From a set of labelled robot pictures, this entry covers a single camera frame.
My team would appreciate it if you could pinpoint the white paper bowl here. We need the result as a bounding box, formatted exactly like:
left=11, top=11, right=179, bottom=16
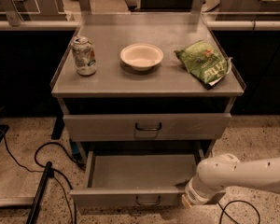
left=120, top=43, right=163, bottom=71

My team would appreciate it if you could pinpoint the crushed white soda can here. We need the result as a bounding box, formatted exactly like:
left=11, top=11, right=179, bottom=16
left=71, top=35, right=97, bottom=76

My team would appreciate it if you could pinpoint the black cable left floor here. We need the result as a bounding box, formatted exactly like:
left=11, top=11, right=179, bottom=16
left=0, top=126, right=87, bottom=224

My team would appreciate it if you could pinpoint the black cable floor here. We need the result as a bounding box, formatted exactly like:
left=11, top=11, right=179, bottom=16
left=0, top=126, right=87, bottom=224
left=217, top=199, right=261, bottom=224

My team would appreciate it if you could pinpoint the grey top drawer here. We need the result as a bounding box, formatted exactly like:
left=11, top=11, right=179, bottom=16
left=63, top=113, right=231, bottom=142

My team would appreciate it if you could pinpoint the black floor bar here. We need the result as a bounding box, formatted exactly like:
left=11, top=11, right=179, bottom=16
left=26, top=161, right=52, bottom=224

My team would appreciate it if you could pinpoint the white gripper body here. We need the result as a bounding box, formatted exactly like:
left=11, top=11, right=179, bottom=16
left=185, top=176, right=226, bottom=205

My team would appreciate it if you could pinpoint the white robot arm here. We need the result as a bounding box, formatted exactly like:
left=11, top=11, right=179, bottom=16
left=182, top=153, right=280, bottom=224

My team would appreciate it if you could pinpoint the grey metal drawer cabinet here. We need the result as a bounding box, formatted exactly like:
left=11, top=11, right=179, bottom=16
left=52, top=13, right=244, bottom=153

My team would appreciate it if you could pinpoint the green chip bag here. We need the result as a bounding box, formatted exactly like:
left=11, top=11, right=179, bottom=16
left=175, top=40, right=231, bottom=90

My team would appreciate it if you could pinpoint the black cable right floor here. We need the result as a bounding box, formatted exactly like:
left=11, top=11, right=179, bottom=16
left=217, top=199, right=261, bottom=224

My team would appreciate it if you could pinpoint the white horizontal rail pipe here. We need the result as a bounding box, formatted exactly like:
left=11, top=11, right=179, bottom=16
left=0, top=21, right=280, bottom=31

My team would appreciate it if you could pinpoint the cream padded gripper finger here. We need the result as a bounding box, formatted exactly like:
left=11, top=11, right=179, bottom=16
left=181, top=194, right=192, bottom=208

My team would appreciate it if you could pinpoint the grey drawer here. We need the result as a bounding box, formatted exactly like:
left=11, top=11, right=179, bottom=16
left=63, top=113, right=231, bottom=142
left=70, top=150, right=203, bottom=208

